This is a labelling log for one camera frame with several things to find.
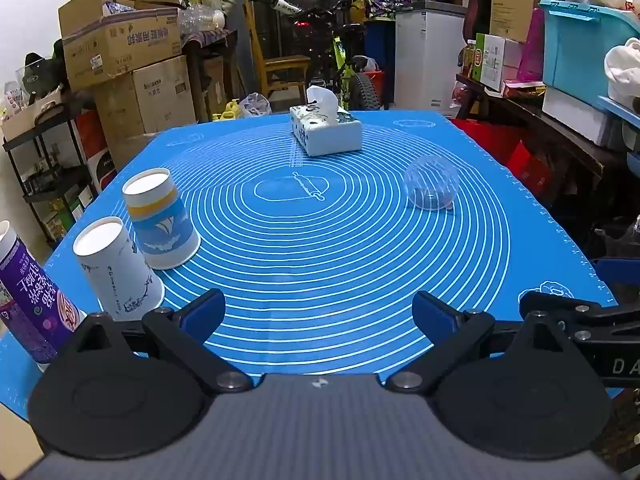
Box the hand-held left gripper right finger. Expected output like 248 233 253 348
385 290 584 394

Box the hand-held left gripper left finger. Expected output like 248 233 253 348
54 288 254 394

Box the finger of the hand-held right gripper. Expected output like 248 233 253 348
519 291 640 343
591 257 640 287

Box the clear plastic cup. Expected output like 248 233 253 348
404 154 461 211

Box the white ink-print paper cup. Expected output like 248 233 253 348
72 216 166 322

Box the blue yellow band paper cup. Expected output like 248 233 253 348
121 167 202 271

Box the purple paper cup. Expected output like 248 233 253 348
0 219 89 366

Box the dark wooden side table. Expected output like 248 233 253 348
454 73 640 243

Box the blue silicone baking mat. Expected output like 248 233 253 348
0 109 621 423

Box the red shopping bag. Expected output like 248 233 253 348
449 118 553 197

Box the white foam box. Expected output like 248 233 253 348
542 85 622 149

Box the white plastic bag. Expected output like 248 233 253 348
604 37 640 107

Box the black metal shelf rack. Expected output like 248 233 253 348
2 102 103 252

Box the yellow plastic toy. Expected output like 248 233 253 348
211 98 244 122

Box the white blue tissue box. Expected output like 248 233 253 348
289 85 363 157

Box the clear crumpled plastic bag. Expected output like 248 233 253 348
238 91 272 119

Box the large brown cardboard box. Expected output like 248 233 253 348
94 55 197 171

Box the blue plastic storage bin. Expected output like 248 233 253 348
538 0 640 111

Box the pink plastic bag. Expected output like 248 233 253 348
516 7 546 84

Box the green white carton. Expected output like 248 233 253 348
472 33 524 93

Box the white chest freezer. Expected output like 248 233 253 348
394 0 469 114

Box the yellow drink bottle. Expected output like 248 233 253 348
460 38 477 79

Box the wooden chair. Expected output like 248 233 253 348
243 1 312 107

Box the shallow cardboard tray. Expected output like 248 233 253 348
0 87 66 142

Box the black green bicycle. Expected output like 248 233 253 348
269 0 387 111

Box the open printed cardboard box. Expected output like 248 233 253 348
58 0 182 92

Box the black cap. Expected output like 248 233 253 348
22 52 69 97

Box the tall brown cardboard box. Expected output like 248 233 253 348
489 0 557 44

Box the pile of clear plastic bottles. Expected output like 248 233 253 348
178 2 227 37

